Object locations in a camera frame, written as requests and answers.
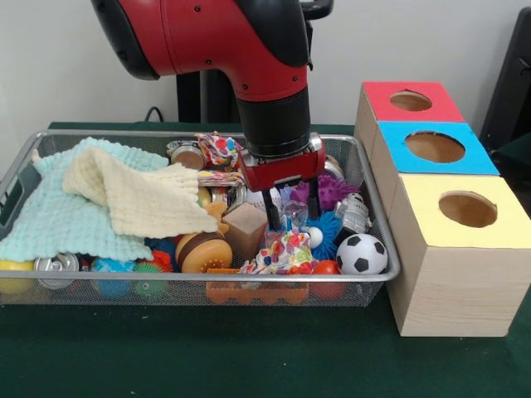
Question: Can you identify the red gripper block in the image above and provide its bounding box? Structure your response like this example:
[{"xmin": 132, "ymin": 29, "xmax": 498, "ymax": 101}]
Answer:
[{"xmin": 241, "ymin": 151, "xmax": 327, "ymax": 232}]

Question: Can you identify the cream yellow cloth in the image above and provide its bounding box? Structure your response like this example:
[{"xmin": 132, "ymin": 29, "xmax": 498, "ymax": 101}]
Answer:
[{"xmin": 62, "ymin": 148, "xmax": 221, "ymax": 240}]

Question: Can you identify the wooden box with three holes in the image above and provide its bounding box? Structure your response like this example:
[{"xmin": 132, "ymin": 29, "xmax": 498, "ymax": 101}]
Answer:
[{"xmin": 354, "ymin": 80, "xmax": 531, "ymax": 338}]

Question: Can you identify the clear shallow bin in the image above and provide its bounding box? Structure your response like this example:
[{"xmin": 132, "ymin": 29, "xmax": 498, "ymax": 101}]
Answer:
[{"xmin": 0, "ymin": 130, "xmax": 402, "ymax": 308}]

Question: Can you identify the purple spiky ball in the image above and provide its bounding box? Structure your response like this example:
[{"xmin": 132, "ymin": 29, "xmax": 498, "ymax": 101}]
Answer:
[{"xmin": 289, "ymin": 172, "xmax": 359, "ymax": 212}]

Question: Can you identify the blue spiky ball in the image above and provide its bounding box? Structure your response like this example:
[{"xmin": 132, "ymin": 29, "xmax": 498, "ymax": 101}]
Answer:
[{"xmin": 307, "ymin": 211, "xmax": 343, "ymax": 260}]

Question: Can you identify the colourful dotted packet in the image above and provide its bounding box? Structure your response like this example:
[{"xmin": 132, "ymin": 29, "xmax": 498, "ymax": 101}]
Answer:
[{"xmin": 241, "ymin": 231, "xmax": 319, "ymax": 276}]

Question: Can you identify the wooden cube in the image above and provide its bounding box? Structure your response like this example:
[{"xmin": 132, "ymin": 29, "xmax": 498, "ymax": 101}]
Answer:
[{"xmin": 222, "ymin": 201, "xmax": 269, "ymax": 265}]

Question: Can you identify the black and white soccer ball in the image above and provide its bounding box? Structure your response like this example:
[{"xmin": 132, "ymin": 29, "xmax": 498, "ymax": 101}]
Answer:
[{"xmin": 334, "ymin": 234, "xmax": 388, "ymax": 276}]

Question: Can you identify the colourful dotted cloth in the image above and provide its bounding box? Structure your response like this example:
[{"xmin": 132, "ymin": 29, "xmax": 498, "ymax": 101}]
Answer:
[{"xmin": 195, "ymin": 131, "xmax": 248, "ymax": 187}]

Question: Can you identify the toy burger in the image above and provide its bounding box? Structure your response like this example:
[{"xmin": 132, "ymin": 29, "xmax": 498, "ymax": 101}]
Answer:
[{"xmin": 176, "ymin": 231, "xmax": 235, "ymax": 274}]

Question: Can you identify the dark green table cloth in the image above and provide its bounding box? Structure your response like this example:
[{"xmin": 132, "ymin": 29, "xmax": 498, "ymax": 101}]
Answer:
[{"xmin": 0, "ymin": 122, "xmax": 531, "ymax": 398}]

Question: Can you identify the mint green cloth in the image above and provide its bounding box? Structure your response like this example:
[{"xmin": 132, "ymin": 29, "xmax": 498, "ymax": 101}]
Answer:
[{"xmin": 0, "ymin": 139, "xmax": 171, "ymax": 263}]

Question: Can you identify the silver can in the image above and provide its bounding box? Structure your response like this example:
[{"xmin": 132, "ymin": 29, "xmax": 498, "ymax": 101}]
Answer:
[{"xmin": 35, "ymin": 254, "xmax": 80, "ymax": 290}]

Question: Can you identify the black stand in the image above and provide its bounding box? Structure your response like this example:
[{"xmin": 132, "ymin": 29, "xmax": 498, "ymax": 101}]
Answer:
[{"xmin": 480, "ymin": 7, "xmax": 531, "ymax": 167}]

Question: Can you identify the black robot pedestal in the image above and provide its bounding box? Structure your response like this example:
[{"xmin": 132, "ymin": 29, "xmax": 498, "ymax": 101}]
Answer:
[{"xmin": 174, "ymin": 0, "xmax": 334, "ymax": 125}]

